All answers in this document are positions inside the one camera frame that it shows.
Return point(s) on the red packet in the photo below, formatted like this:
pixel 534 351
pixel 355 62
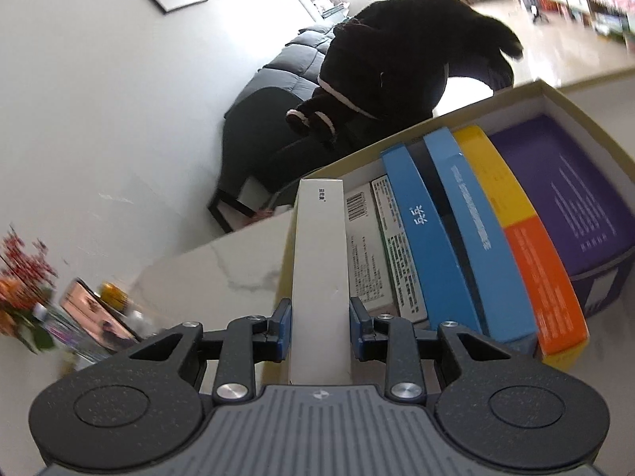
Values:
pixel 260 213

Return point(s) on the smartphone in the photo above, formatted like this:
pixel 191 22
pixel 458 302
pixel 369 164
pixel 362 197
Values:
pixel 94 312

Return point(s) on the black tripod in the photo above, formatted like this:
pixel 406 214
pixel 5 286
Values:
pixel 538 15

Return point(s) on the yellow and orange box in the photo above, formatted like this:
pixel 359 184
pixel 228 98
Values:
pixel 536 258

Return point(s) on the clear plastic water bottle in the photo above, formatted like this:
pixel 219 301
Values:
pixel 64 332

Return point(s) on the tan cardboard box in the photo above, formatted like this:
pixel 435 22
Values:
pixel 407 139

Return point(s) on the long white box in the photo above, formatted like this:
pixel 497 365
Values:
pixel 320 258

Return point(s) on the small gold-cap bottle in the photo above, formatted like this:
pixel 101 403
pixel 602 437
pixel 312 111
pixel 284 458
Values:
pixel 114 295

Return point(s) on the white TV cabinet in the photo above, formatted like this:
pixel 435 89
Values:
pixel 585 0

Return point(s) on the green and white medicine box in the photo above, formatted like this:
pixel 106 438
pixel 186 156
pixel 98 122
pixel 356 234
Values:
pixel 402 258

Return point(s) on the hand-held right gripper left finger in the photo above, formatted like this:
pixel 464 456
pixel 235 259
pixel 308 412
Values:
pixel 286 329

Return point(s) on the purple medicine box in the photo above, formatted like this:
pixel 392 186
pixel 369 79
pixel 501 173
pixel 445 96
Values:
pixel 560 188

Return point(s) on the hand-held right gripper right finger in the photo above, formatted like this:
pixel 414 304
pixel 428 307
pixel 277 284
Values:
pixel 356 329

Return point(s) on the grey sofa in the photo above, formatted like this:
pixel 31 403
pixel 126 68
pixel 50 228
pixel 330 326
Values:
pixel 258 134
pixel 297 54

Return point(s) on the black plush toy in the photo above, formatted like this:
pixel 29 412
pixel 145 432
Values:
pixel 397 54

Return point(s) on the orange and red flower bouquet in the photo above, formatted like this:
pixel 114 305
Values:
pixel 25 282

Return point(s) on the blue face mask box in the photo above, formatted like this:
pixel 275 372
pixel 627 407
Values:
pixel 426 238
pixel 476 228

